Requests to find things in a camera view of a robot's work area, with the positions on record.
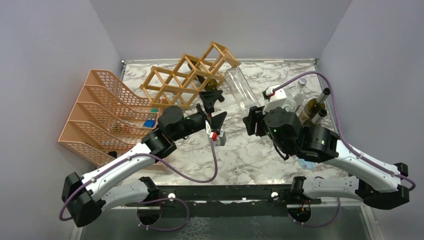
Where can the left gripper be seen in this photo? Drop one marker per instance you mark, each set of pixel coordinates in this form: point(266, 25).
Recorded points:
point(209, 99)

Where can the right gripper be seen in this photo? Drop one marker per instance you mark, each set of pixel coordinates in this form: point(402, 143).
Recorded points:
point(255, 115)

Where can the dark green wine bottle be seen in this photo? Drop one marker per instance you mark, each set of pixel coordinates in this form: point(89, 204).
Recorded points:
point(211, 85)

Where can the tall clear glass bottle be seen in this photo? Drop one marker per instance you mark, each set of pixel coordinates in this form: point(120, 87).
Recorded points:
point(241, 90)

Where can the wooden wine rack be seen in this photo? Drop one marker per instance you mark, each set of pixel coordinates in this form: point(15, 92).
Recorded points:
point(182, 84)

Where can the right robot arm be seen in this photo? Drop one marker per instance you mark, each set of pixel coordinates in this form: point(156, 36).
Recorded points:
point(371, 181)

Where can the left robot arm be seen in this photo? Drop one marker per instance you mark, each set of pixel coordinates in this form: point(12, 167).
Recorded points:
point(86, 196)

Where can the green wine bottle rear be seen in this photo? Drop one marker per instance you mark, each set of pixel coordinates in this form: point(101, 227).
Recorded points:
point(313, 106)

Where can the green wine bottle front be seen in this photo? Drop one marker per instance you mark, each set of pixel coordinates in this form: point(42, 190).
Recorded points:
point(320, 115)

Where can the clear bottle silver cap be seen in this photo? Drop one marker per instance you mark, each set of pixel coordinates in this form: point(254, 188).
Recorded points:
point(295, 96)

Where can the peach plastic file rack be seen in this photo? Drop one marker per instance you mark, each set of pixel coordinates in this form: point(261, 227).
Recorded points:
point(106, 120)

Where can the blue small object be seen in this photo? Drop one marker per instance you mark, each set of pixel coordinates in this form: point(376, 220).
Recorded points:
point(149, 123)

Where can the blue white packaged item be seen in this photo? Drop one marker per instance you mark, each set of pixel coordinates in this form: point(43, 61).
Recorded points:
point(307, 165)

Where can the peach desk organizer tray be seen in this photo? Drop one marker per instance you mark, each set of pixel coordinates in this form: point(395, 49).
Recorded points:
point(160, 164)

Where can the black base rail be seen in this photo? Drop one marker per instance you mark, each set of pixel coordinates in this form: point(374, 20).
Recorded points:
point(215, 201)

